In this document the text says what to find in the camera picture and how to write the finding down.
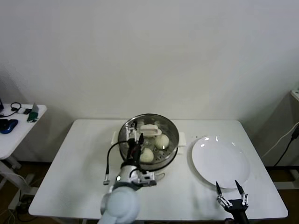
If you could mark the white steamed baozi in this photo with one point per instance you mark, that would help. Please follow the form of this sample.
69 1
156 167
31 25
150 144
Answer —
161 142
147 156

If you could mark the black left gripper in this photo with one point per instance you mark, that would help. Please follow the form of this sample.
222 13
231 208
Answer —
134 151

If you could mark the small black device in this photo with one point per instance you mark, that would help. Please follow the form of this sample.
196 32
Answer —
27 111

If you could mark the white round plate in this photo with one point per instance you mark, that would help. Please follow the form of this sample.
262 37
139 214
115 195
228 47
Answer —
220 163

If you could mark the blue device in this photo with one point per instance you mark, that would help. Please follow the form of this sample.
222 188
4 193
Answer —
8 124

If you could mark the white metal floor frame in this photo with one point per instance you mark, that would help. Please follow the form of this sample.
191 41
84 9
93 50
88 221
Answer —
287 185

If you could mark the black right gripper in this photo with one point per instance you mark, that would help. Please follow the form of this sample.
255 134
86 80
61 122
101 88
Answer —
238 210

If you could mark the green tool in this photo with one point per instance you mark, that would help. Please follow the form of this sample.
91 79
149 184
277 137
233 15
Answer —
32 115

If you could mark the grey phone stand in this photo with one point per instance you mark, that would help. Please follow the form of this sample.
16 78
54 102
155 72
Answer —
35 107

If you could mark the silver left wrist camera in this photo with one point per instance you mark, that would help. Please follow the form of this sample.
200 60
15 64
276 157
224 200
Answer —
147 179

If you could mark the steel steamer basket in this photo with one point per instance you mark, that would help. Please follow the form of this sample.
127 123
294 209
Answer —
171 149

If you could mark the white power strip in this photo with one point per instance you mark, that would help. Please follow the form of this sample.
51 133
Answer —
295 94

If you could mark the white side table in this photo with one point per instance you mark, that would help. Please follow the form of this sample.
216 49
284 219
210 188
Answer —
21 130

